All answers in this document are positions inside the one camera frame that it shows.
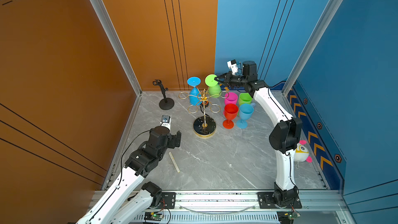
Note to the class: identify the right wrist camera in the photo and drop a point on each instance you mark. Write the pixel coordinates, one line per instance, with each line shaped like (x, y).
(232, 65)

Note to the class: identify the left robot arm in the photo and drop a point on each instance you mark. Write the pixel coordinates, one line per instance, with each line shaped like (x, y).
(110, 208)

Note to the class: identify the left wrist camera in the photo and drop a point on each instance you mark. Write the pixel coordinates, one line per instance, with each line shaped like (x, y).
(166, 121)

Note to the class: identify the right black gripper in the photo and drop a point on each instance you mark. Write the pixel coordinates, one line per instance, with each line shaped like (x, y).
(228, 77)

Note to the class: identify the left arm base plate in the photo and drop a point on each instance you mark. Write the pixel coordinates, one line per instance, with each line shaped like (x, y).
(167, 200)

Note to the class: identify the red wine glass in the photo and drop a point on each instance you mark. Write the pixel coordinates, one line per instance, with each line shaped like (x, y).
(230, 112)

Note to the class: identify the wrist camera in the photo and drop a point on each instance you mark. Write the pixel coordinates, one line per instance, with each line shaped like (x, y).
(232, 65)
(166, 121)

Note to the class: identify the blue wine glass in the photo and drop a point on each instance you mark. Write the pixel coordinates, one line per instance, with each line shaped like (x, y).
(245, 112)
(194, 92)

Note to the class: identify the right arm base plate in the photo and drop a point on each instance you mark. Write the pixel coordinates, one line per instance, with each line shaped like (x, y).
(266, 201)

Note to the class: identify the circuit board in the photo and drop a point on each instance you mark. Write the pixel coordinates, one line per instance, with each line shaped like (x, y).
(288, 217)
(153, 218)

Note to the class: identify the gold wine glass rack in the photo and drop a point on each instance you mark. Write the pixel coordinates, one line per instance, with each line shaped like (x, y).
(204, 126)

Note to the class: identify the right circuit board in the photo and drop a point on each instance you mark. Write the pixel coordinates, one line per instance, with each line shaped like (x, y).
(288, 217)

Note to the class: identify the plush toy pink green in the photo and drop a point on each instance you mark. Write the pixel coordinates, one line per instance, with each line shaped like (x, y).
(302, 152)

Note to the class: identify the aluminium front rail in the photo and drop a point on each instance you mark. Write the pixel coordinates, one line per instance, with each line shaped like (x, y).
(241, 206)

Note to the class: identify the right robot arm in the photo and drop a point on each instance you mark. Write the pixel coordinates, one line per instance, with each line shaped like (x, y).
(285, 135)

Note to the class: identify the left circuit board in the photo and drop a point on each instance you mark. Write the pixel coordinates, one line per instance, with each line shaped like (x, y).
(153, 218)

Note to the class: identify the magenta wine glass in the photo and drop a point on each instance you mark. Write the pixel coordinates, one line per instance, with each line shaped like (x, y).
(230, 98)

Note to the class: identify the wooden ruler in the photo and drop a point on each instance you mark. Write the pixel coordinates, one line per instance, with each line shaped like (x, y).
(174, 162)

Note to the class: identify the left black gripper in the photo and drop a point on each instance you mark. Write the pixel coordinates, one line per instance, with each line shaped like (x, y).
(172, 138)

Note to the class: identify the black phone stand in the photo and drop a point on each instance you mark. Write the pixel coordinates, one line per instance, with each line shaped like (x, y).
(166, 103)

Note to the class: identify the green wine glass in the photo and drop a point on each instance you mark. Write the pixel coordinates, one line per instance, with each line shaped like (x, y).
(244, 98)
(214, 88)

